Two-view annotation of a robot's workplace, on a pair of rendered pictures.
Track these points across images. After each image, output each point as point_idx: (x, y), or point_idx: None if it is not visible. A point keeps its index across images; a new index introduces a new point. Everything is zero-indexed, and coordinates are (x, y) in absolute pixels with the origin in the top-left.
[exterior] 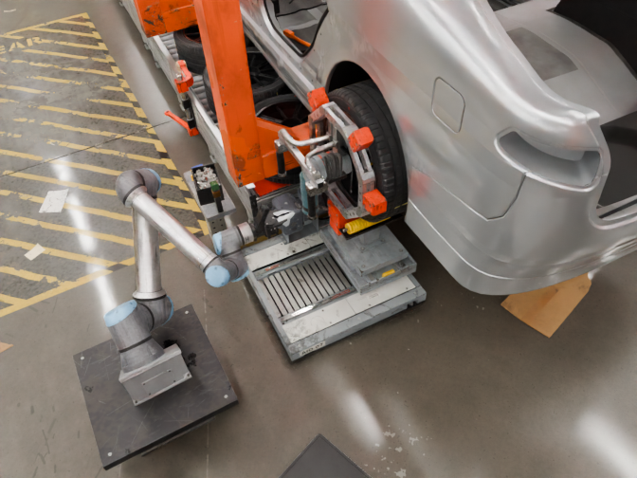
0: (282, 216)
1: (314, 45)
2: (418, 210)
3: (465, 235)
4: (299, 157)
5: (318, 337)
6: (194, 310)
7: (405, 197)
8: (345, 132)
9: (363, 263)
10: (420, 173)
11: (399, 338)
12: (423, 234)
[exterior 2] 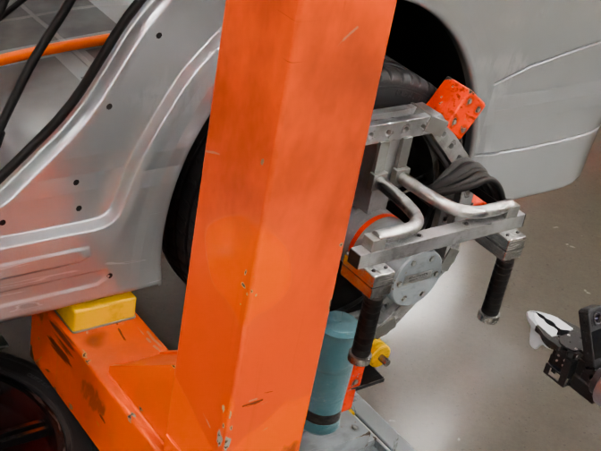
0: (555, 322)
1: (111, 93)
2: (495, 153)
3: (595, 90)
4: (452, 230)
5: None
6: None
7: None
8: (442, 116)
9: (345, 427)
10: (512, 77)
11: (438, 448)
12: (503, 185)
